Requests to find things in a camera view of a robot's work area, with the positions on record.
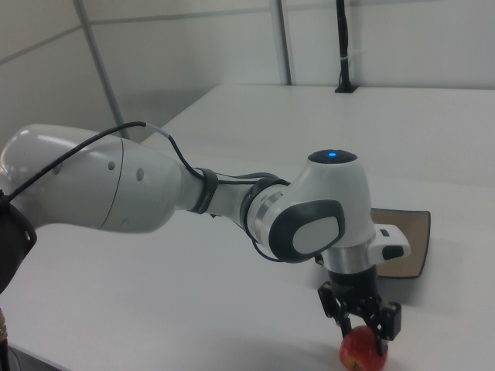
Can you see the red apple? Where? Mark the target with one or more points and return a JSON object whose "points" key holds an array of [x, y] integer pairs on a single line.
{"points": [[361, 348]]}

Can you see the square brown ceramic plate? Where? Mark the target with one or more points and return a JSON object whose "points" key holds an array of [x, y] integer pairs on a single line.
{"points": [[414, 239]]}

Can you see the grey partition frame post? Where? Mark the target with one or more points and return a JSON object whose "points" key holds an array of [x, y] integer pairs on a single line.
{"points": [[102, 65], [286, 42]]}

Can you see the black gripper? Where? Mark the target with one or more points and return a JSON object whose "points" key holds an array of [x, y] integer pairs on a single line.
{"points": [[354, 284]]}

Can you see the black pole with white band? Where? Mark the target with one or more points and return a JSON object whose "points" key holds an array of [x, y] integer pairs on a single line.
{"points": [[343, 46]]}

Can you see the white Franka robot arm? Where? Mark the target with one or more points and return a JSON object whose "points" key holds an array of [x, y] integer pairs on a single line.
{"points": [[116, 185]]}

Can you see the white side table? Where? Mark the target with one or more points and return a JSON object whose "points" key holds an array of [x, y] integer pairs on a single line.
{"points": [[348, 123]]}

